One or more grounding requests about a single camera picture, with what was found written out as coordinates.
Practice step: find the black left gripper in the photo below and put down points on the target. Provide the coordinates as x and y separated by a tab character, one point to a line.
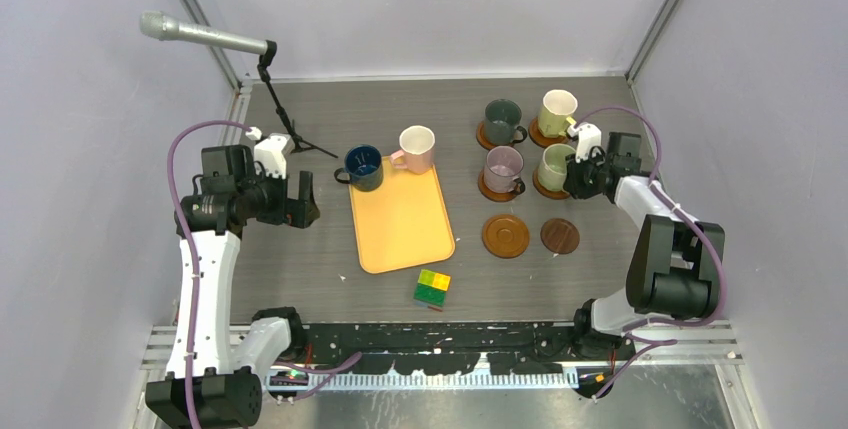
299	212

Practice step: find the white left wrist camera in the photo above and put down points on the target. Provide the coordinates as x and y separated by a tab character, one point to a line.
269	152

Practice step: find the black microphone tripod stand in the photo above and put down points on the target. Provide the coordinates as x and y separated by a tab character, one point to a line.
300	145

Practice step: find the pink faceted mug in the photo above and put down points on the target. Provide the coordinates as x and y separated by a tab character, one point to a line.
416	153

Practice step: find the purple mug black handle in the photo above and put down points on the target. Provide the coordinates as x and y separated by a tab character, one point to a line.
503	165

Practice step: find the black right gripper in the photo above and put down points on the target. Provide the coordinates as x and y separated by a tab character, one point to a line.
574	183

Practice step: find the light green mug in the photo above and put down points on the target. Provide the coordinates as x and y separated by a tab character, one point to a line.
552	168

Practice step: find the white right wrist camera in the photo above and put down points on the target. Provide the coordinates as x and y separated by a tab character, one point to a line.
587	136

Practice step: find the dark grey green mug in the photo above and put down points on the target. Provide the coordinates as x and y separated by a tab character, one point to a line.
504	111

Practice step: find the colourful toy brick block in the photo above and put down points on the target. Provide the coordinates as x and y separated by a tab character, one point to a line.
431	289

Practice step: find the brown wooden coaster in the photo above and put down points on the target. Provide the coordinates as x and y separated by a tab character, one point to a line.
505	236
554	195
518	189
540	139
484	140

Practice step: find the dark walnut wooden coaster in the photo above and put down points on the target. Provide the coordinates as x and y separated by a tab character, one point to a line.
560	236

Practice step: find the dark blue mug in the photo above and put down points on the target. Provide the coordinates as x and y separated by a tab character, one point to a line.
362	169

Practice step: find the silver microphone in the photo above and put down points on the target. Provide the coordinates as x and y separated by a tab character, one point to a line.
163	27

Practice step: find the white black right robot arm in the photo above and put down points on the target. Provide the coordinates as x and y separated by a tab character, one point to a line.
673	277

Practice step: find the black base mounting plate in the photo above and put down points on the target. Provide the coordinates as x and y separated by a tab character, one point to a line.
508	348

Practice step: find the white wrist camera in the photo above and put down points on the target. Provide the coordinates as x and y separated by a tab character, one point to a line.
587	136
269	152

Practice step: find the yellow plastic tray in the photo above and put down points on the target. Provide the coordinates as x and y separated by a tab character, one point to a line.
403	223

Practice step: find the yellow-green faceted mug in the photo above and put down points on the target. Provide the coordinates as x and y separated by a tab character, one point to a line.
556	113

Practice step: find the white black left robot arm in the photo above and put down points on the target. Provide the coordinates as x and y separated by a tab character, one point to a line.
211	382

